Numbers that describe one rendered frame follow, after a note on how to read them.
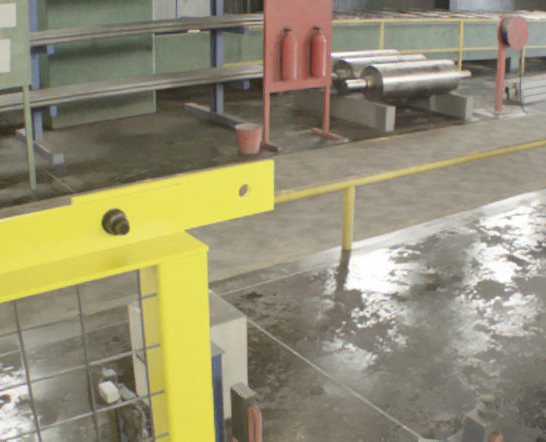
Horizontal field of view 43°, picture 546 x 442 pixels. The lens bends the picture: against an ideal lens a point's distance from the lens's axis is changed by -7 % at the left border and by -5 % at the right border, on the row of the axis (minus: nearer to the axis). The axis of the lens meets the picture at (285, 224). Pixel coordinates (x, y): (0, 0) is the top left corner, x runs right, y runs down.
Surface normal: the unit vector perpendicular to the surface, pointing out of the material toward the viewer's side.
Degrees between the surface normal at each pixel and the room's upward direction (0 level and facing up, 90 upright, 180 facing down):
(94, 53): 90
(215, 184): 90
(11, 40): 90
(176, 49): 90
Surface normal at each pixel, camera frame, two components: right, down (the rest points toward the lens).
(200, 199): 0.58, 0.29
